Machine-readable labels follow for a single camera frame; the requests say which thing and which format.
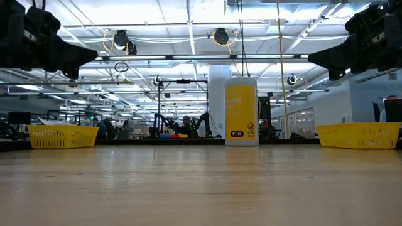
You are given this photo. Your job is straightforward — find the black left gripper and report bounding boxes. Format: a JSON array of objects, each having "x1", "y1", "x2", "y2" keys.
[{"x1": 0, "y1": 0, "x2": 99, "y2": 80}]

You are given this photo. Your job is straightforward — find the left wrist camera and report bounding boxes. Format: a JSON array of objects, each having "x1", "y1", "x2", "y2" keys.
[{"x1": 26, "y1": 5, "x2": 61, "y2": 35}]

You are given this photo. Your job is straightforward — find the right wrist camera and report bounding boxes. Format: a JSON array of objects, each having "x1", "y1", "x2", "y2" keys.
[{"x1": 344, "y1": 3, "x2": 389, "y2": 32}]

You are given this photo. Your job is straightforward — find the black aluminium frame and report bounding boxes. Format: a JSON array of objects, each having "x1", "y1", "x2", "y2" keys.
[{"x1": 0, "y1": 137, "x2": 402, "y2": 152}]

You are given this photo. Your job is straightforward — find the long ceiling light bar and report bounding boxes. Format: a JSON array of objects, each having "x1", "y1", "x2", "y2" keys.
[{"x1": 94, "y1": 53, "x2": 310, "y2": 62}]

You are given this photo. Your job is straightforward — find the black background rig frame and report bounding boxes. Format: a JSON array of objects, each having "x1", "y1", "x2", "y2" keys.
[{"x1": 156, "y1": 79, "x2": 210, "y2": 139}]

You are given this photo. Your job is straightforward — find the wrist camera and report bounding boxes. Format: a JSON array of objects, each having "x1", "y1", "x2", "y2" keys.
[
  {"x1": 344, "y1": 3, "x2": 389, "y2": 32},
  {"x1": 26, "y1": 5, "x2": 61, "y2": 35}
]

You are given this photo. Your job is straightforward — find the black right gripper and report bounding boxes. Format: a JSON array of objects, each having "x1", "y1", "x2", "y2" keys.
[{"x1": 308, "y1": 12, "x2": 402, "y2": 81}]

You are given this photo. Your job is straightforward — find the yellow white wipes canister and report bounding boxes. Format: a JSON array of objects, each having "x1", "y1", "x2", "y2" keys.
[{"x1": 224, "y1": 77, "x2": 260, "y2": 147}]

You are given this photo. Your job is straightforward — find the yellow cable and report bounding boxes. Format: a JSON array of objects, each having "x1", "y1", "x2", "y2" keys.
[{"x1": 275, "y1": 0, "x2": 290, "y2": 139}]

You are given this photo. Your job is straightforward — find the white column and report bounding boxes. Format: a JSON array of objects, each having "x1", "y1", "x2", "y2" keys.
[{"x1": 207, "y1": 65, "x2": 233, "y2": 139}]

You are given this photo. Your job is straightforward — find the black monitor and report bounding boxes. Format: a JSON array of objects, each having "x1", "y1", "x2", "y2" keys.
[
  {"x1": 383, "y1": 99, "x2": 402, "y2": 123},
  {"x1": 8, "y1": 112, "x2": 32, "y2": 126}
]

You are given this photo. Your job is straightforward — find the yellow plastic bin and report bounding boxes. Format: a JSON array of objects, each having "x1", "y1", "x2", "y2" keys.
[
  {"x1": 315, "y1": 121, "x2": 402, "y2": 150},
  {"x1": 26, "y1": 124, "x2": 100, "y2": 150}
]

